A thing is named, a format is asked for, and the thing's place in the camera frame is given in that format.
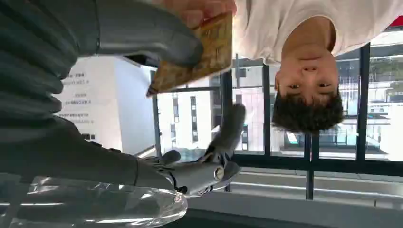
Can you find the white information board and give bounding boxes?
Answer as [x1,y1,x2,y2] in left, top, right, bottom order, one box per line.
[53,56,155,155]

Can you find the person's left hand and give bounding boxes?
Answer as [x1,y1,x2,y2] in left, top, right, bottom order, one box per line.
[153,0,237,29]

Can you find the person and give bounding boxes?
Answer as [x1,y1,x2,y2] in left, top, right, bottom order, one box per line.
[233,0,403,134]

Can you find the black window frame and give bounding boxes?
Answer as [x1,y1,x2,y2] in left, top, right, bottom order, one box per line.
[150,43,403,202]

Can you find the clear plastic cover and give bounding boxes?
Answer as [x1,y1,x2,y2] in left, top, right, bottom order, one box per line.
[0,175,189,228]

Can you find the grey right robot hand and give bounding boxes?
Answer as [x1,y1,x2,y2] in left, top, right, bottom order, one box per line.
[0,0,247,198]

